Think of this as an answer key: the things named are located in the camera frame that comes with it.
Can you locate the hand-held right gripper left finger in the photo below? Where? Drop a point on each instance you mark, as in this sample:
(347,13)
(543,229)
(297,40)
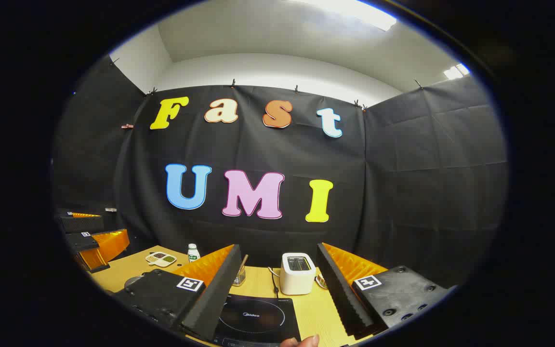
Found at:
(219,284)

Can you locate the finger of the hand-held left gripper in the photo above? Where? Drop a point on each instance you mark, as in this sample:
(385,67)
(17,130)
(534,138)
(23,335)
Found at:
(82,224)
(82,242)

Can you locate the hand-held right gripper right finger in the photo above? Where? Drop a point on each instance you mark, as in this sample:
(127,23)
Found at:
(337,289)

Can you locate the black induction cooktop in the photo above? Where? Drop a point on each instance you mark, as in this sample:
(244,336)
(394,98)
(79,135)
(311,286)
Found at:
(258,318)

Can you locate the toy sandwich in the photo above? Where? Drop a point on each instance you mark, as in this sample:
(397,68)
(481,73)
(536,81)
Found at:
(320,280)

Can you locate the clear glass utensil holder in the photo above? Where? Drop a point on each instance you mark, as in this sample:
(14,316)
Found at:
(240,278)

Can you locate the white drink bottle green label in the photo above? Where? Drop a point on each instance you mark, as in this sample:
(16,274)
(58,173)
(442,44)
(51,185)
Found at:
(193,254)

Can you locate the white toaster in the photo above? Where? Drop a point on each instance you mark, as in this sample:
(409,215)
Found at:
(297,282)

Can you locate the white divided plate of beans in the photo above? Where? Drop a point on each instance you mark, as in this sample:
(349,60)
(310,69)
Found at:
(161,259)

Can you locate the black backdrop cloth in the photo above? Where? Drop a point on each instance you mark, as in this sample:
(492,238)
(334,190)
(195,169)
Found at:
(403,193)

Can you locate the row of black cloth clamps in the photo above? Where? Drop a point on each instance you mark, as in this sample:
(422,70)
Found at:
(233,84)

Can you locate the small ceiling light panel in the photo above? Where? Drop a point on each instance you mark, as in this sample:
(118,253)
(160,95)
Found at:
(455,71)

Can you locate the large ceiling light panel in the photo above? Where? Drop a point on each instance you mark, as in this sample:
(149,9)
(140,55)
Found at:
(354,12)

